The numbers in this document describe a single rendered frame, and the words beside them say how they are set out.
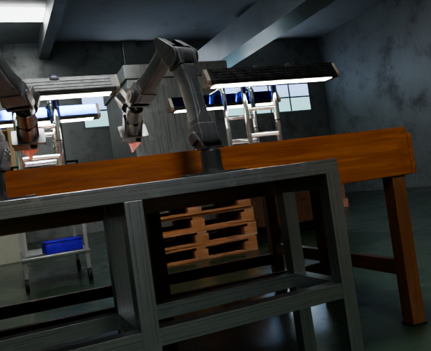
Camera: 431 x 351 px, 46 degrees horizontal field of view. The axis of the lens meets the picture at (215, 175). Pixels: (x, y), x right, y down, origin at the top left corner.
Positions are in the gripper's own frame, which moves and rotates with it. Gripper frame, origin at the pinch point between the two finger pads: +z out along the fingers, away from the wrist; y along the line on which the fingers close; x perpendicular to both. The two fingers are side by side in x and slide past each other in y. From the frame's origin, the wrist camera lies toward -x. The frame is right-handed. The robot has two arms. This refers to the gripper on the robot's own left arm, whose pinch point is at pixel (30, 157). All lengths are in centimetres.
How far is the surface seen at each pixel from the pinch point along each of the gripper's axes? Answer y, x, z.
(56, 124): -11.6, -30.7, 13.4
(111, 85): -31.5, -26.4, -7.2
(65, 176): -8.8, 18.1, -8.0
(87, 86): -22.8, -26.4, -7.2
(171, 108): -70, -62, 36
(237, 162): -65, 20, -6
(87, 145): -130, -695, 657
